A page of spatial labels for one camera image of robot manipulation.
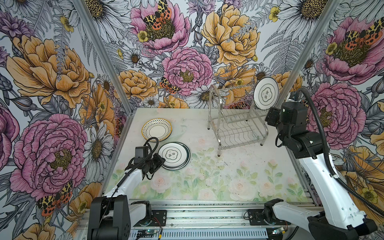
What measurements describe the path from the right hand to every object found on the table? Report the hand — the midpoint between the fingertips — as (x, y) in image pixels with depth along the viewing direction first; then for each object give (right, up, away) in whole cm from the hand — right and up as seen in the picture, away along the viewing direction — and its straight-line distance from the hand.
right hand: (278, 115), depth 66 cm
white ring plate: (+2, +13, +17) cm, 22 cm away
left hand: (-54, -27, +22) cm, 64 cm away
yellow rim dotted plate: (-62, -6, +43) cm, 76 cm away
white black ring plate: (-47, -23, +28) cm, 59 cm away
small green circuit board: (-58, -54, +6) cm, 79 cm away
